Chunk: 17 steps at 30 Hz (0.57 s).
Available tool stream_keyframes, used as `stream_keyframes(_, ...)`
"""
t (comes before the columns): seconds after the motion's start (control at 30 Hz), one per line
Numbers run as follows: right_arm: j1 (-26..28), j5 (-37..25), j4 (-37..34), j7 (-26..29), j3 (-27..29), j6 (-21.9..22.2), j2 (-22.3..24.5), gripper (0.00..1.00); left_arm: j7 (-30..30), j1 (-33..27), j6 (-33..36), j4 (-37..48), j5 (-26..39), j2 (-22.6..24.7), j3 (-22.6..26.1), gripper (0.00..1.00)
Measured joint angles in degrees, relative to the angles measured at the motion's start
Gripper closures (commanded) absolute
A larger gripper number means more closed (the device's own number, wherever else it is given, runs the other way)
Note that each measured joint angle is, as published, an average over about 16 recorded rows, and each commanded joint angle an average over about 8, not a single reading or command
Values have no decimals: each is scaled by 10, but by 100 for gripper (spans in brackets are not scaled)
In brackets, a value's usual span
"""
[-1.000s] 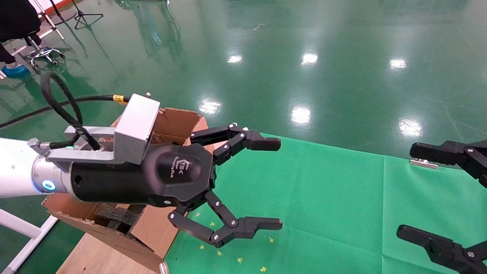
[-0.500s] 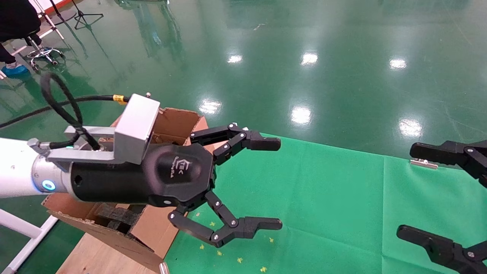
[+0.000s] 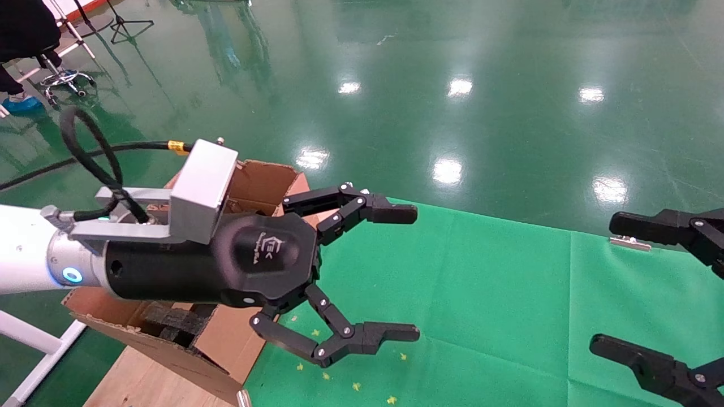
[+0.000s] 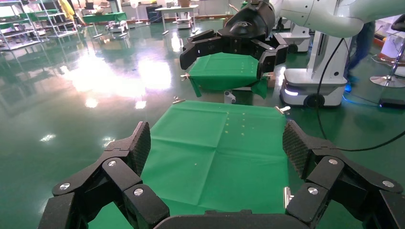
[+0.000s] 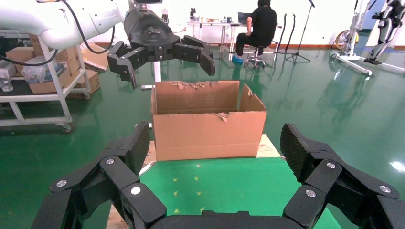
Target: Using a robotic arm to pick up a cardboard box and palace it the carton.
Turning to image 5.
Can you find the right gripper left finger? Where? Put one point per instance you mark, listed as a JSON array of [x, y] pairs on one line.
[[117, 177]]

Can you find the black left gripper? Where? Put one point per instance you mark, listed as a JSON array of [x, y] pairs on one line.
[[152, 31]]

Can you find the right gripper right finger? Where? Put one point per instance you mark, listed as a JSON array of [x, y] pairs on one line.
[[326, 177]]

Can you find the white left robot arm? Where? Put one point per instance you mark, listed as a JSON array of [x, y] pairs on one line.
[[31, 15]]

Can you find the flat cardboard sheet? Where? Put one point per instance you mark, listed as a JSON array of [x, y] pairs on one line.
[[96, 58]]

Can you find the brown cardboard storage box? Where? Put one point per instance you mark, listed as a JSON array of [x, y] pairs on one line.
[[47, 86], [19, 55], [71, 61], [91, 82]]

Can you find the large open cardboard carton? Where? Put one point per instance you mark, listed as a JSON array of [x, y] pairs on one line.
[[205, 136]]

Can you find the small white box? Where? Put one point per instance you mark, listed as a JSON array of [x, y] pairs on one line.
[[6, 69]]

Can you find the black desk gadget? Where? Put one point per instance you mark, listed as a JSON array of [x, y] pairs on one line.
[[192, 14]]

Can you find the white desk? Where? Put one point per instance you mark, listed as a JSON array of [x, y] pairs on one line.
[[205, 23]]

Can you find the blue shoe cover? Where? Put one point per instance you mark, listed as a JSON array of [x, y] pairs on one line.
[[237, 60]]

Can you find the black laptop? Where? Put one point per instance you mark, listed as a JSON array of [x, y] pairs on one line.
[[243, 18]]

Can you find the chrome swivel stool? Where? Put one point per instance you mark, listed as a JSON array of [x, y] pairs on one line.
[[255, 58]]

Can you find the green table cloth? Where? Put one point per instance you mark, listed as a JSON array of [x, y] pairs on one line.
[[221, 189]]

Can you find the seated person in black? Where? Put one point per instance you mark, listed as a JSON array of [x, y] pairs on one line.
[[262, 25]]

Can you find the white wheeled shelf cart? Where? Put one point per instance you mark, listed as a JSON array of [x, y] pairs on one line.
[[31, 96]]

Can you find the white robot support stand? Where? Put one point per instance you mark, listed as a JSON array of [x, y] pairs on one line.
[[351, 60]]

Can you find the black curved pole stand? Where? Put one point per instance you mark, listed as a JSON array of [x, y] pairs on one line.
[[291, 31], [282, 31]]

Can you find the black tripod stand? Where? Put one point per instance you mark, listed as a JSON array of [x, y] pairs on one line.
[[297, 53]]

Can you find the clear plastic bag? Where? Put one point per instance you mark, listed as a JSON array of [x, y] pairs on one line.
[[34, 71]]

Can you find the clear plastic bottle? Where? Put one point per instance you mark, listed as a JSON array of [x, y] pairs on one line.
[[6, 84]]

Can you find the white black humanoid robot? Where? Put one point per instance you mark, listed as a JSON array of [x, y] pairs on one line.
[[384, 28]]

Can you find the white stand post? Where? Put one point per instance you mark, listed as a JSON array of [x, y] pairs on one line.
[[157, 74]]

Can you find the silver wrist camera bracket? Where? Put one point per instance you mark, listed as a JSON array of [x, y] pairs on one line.
[[140, 5]]

